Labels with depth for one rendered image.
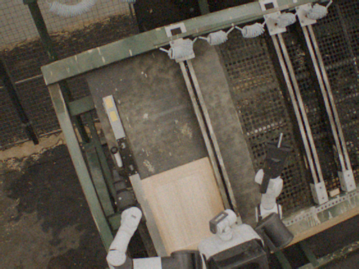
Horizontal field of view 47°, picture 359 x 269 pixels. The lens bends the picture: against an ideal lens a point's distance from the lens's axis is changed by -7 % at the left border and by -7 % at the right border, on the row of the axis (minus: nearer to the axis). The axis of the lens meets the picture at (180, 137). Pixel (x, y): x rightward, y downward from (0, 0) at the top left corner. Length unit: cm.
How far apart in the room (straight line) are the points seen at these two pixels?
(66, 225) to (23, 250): 45
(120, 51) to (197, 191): 83
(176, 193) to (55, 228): 186
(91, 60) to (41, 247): 214
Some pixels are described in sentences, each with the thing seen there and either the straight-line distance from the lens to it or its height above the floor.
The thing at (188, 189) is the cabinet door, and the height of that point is 117.
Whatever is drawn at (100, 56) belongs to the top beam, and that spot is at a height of 186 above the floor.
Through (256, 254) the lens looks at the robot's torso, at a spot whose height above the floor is 141.
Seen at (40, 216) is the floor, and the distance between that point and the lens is 410.
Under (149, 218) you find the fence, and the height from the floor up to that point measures 113.
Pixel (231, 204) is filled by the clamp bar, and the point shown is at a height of 109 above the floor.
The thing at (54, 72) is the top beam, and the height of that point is 186.
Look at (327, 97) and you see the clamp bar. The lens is 252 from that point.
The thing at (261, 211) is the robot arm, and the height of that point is 117.
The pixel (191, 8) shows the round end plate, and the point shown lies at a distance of 268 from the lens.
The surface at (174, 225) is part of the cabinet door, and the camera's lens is 235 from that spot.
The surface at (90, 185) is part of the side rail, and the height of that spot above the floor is 135.
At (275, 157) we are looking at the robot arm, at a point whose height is 154.
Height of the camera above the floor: 294
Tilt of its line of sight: 43 degrees down
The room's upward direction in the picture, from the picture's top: 11 degrees counter-clockwise
